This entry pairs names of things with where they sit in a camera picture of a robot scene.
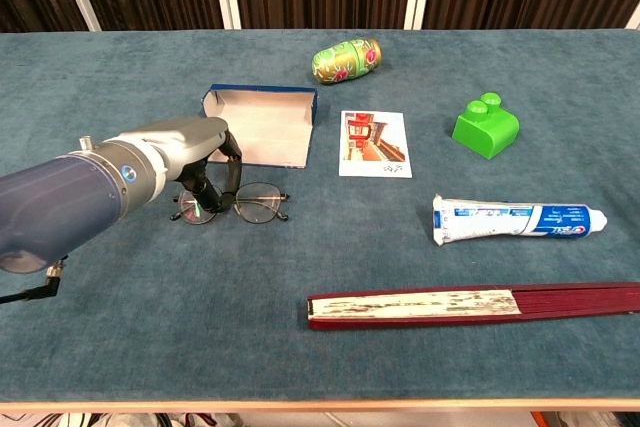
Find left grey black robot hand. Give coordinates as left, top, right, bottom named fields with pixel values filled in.
left=118, top=116, right=245, bottom=214

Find blue glasses case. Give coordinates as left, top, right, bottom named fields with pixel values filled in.
left=202, top=83, right=319, bottom=170

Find thin black metal eyeglasses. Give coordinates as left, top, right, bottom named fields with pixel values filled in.
left=169, top=181, right=291, bottom=226

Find green gold floral nesting doll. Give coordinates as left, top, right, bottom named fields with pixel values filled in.
left=311, top=37, right=383, bottom=87

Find white bordered photo card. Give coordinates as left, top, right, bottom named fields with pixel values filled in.
left=338, top=110, right=414, bottom=179

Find teal felt table cloth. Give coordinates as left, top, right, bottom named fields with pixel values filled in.
left=0, top=28, right=640, bottom=404

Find dark red folding fan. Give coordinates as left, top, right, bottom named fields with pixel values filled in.
left=306, top=281, right=640, bottom=332

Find green toy building block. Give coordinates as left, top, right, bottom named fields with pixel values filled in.
left=451, top=91, right=521, bottom=161

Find white blue toothpaste tube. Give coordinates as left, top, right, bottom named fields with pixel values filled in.
left=431, top=193, right=609, bottom=247

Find black arm cable with connector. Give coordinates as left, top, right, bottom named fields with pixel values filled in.
left=0, top=256, right=69, bottom=304

